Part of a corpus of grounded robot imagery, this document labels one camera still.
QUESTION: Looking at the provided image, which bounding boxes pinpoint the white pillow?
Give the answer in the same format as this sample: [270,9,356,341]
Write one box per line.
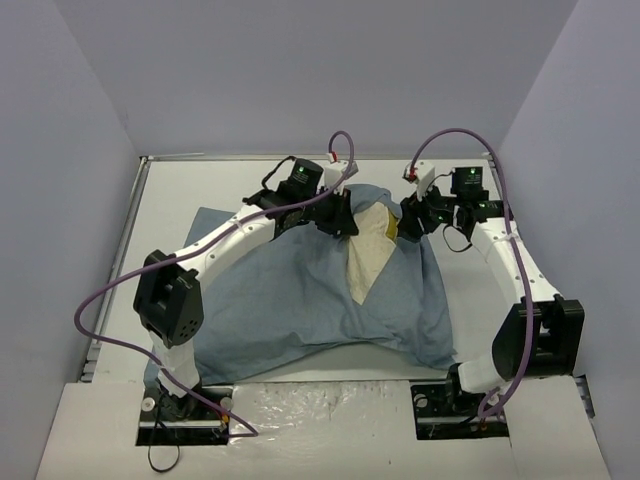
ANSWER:
[346,202,399,305]

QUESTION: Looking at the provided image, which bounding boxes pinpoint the striped pillowcase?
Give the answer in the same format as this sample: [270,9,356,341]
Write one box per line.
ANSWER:
[142,183,457,389]

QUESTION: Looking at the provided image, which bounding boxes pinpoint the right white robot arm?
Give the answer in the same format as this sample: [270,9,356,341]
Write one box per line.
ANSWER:
[398,162,585,413]

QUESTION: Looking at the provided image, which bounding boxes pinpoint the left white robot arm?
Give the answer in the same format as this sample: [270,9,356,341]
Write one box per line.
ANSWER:
[133,153,358,418]

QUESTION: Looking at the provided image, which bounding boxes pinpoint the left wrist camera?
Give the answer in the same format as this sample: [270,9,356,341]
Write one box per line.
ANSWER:
[323,152,359,191]

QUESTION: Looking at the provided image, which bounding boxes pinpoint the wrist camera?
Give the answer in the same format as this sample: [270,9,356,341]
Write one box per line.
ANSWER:
[323,152,359,191]
[402,160,436,201]

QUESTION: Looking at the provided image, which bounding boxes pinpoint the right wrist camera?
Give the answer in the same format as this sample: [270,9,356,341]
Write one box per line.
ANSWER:
[402,160,436,201]

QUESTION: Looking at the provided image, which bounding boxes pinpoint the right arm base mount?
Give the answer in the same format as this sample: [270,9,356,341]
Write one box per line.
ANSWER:
[410,379,509,441]

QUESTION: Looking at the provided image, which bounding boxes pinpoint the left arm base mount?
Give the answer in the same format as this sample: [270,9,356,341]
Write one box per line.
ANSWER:
[135,385,230,447]

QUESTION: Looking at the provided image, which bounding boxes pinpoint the thin black cable loop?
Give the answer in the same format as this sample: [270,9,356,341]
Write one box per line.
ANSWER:
[145,424,182,472]

